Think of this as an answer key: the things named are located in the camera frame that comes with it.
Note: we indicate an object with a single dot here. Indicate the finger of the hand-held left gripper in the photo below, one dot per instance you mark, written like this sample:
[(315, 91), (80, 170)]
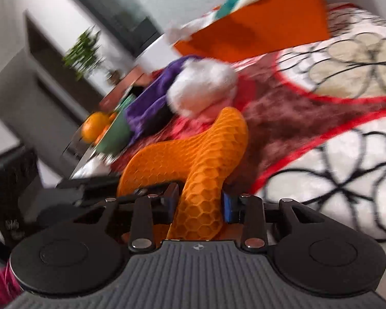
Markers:
[(93, 186)]

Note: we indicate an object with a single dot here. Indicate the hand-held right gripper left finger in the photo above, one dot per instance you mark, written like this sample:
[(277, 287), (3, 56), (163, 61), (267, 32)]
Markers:
[(169, 206)]

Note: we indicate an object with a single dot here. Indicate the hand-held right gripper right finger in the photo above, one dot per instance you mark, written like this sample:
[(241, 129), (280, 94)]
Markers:
[(227, 207)]

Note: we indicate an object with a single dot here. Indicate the orange honeycomb silicone mat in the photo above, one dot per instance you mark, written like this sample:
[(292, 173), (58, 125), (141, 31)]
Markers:
[(196, 154)]

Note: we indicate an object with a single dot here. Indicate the white fluffy towel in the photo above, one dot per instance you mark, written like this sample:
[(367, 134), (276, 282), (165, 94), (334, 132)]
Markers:
[(202, 87)]

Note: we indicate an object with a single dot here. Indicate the orange storage box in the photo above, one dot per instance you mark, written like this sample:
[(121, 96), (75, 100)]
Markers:
[(260, 29)]

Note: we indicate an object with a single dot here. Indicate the small tangerine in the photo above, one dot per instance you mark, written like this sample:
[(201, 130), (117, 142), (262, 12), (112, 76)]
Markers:
[(100, 136), (111, 116)]

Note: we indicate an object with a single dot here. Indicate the green bowl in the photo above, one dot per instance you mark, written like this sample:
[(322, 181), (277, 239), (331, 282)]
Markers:
[(115, 132)]

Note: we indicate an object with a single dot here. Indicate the large orange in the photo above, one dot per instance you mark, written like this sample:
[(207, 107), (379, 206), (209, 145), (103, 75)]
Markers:
[(95, 127)]

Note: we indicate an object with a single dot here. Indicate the pink clothing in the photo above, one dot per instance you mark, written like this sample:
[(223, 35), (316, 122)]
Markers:
[(1, 283)]

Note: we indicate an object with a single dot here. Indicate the purple cloth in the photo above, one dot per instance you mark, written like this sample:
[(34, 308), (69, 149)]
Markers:
[(151, 103)]

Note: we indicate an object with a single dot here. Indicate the red-brown wooden box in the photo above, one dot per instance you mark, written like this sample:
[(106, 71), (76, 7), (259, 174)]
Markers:
[(125, 83)]

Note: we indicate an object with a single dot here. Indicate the floral printed blanket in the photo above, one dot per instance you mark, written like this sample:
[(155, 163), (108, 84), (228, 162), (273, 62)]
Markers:
[(292, 103)]

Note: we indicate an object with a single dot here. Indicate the potted green plant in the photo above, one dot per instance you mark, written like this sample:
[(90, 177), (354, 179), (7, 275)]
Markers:
[(83, 54)]

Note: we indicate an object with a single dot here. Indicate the dark framed window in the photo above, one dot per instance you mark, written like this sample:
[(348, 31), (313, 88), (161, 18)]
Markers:
[(132, 22)]

